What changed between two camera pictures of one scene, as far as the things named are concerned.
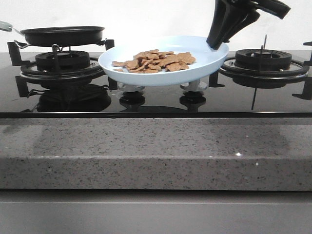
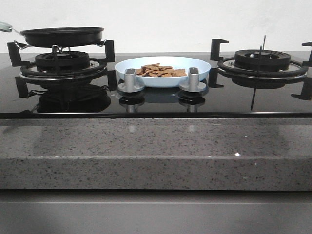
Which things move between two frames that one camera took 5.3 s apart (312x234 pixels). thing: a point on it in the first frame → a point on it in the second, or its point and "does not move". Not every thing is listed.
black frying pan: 59,35 does not move
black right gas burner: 263,59 does not move
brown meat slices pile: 152,61 → 154,70
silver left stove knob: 129,87 does not move
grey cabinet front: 114,211 does not move
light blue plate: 205,56 → 176,62
